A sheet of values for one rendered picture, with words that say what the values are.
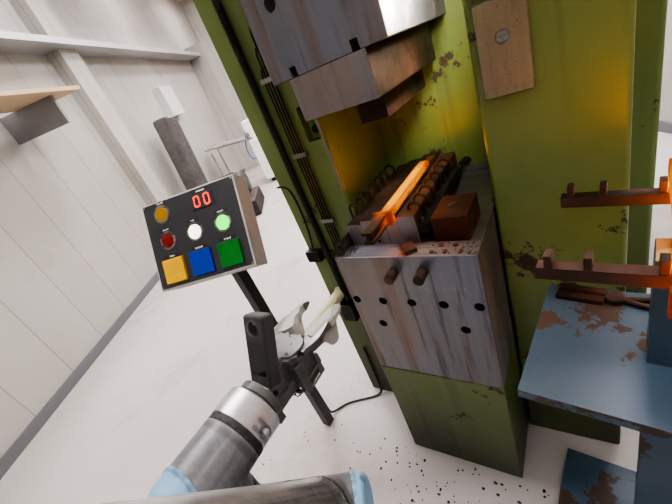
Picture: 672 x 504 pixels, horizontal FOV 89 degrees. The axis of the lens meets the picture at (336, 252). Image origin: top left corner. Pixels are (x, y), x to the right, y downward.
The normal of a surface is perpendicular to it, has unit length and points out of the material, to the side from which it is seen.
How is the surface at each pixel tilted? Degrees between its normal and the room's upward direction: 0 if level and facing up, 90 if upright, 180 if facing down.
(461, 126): 90
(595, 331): 0
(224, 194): 60
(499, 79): 90
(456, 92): 90
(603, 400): 0
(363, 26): 90
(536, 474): 0
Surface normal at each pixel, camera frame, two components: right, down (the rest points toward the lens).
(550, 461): -0.35, -0.82
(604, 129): -0.47, 0.57
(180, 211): -0.25, 0.03
